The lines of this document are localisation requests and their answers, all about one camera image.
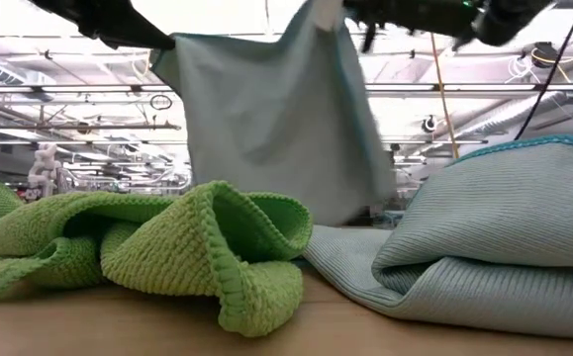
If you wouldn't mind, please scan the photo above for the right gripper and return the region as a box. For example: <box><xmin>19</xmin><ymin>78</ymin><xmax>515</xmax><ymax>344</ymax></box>
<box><xmin>343</xmin><ymin>0</ymin><xmax>475</xmax><ymax>40</ymax></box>

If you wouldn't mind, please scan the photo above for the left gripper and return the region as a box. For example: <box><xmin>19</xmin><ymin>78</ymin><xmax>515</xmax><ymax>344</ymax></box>
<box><xmin>28</xmin><ymin>0</ymin><xmax>176</xmax><ymax>50</ymax></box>

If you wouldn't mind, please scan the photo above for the light blue microfiber towel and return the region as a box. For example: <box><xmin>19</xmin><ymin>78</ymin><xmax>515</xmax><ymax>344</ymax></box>
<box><xmin>303</xmin><ymin>133</ymin><xmax>573</xmax><ymax>342</ymax></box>
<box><xmin>149</xmin><ymin>0</ymin><xmax>399</xmax><ymax>228</ymax></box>

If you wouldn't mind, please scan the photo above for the brown ceiling pipe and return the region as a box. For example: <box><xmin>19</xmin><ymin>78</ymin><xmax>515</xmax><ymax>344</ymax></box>
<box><xmin>0</xmin><ymin>122</ymin><xmax>183</xmax><ymax>132</ymax></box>

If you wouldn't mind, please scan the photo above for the clear plastic bin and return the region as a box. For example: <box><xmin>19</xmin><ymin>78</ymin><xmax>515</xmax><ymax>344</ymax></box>
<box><xmin>56</xmin><ymin>165</ymin><xmax>193</xmax><ymax>195</ymax></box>

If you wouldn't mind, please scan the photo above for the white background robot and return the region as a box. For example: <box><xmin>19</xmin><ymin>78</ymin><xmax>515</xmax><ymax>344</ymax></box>
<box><xmin>26</xmin><ymin>142</ymin><xmax>72</xmax><ymax>200</ymax></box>

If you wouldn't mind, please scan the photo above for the silver ceiling rail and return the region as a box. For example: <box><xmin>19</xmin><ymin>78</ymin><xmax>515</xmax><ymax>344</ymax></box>
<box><xmin>0</xmin><ymin>82</ymin><xmax>573</xmax><ymax>99</ymax></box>

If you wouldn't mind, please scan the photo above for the yellow cable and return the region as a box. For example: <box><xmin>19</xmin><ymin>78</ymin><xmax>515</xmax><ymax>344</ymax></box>
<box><xmin>429</xmin><ymin>32</ymin><xmax>461</xmax><ymax>160</ymax></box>

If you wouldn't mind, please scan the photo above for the black cable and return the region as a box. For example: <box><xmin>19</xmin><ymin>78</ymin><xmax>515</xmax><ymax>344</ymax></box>
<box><xmin>513</xmin><ymin>0</ymin><xmax>573</xmax><ymax>142</ymax></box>

